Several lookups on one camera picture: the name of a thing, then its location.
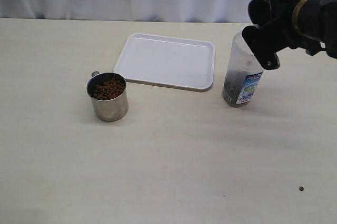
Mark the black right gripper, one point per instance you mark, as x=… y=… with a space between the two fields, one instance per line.
x=271 y=30

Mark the steel mug with pellets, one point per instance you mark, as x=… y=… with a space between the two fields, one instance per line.
x=108 y=95

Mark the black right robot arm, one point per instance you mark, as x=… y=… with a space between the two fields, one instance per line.
x=315 y=23

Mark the clear plastic container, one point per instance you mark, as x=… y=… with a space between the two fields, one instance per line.
x=243 y=74

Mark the white plastic tray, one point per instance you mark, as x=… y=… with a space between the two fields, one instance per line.
x=167 y=61

